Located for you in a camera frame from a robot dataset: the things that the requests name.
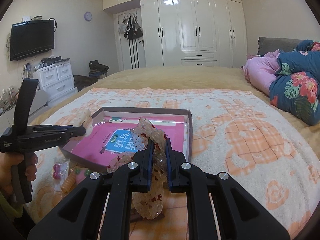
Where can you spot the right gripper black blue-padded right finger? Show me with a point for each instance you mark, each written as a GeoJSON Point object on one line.
{"type": "Point", "coordinates": [218, 206]}

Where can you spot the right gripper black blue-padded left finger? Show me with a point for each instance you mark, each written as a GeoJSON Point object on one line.
{"type": "Point", "coordinates": [99, 207]}

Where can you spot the pink beads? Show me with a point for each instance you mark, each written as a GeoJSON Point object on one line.
{"type": "Point", "coordinates": [60, 169]}

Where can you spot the sheer red-flowered hair scrunchie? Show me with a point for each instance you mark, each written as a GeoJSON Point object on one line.
{"type": "Point", "coordinates": [151, 141]}

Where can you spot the person's left hand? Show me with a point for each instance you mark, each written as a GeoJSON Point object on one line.
{"type": "Point", "coordinates": [6, 162]}

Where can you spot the brown cardboard box lid tray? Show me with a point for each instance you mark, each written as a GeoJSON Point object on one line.
{"type": "Point", "coordinates": [124, 112]}

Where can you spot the white plastic drawer unit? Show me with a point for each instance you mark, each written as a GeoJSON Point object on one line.
{"type": "Point", "coordinates": [57, 81]}

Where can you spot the pink book in tray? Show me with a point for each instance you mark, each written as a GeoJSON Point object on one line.
{"type": "Point", "coordinates": [111, 138]}

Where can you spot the dark clothes pile on stool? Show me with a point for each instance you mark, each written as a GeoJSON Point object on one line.
{"type": "Point", "coordinates": [96, 71]}

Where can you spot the blue floral quilt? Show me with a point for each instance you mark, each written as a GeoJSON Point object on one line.
{"type": "Point", "coordinates": [296, 87]}

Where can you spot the tan bed cover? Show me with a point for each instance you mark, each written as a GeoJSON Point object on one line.
{"type": "Point", "coordinates": [168, 78]}

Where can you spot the pink quilt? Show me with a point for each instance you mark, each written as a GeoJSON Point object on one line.
{"type": "Point", "coordinates": [260, 71]}

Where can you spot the bags hanging on door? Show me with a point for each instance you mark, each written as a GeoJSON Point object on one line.
{"type": "Point", "coordinates": [130, 28]}

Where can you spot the grey headboard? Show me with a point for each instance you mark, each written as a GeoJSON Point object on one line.
{"type": "Point", "coordinates": [266, 45]}

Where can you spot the white glossy wardrobe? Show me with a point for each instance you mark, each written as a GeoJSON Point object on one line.
{"type": "Point", "coordinates": [182, 33]}

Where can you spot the black wall television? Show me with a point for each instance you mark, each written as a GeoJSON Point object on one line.
{"type": "Point", "coordinates": [31, 38]}

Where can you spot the purple wall clock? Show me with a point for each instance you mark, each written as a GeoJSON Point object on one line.
{"type": "Point", "coordinates": [88, 16]}

